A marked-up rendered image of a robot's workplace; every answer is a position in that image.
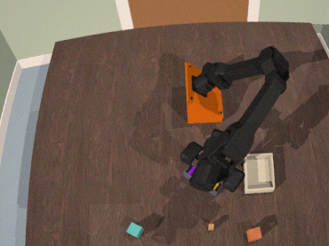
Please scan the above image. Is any white rectangular tray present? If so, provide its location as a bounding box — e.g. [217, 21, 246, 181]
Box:
[243, 153, 275, 194]

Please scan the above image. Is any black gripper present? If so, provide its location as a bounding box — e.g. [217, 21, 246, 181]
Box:
[181, 142, 245, 193]

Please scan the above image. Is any small teal block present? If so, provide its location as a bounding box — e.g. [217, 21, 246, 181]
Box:
[126, 222, 144, 239]

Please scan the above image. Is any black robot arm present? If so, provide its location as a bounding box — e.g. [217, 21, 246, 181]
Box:
[189, 46, 290, 193]

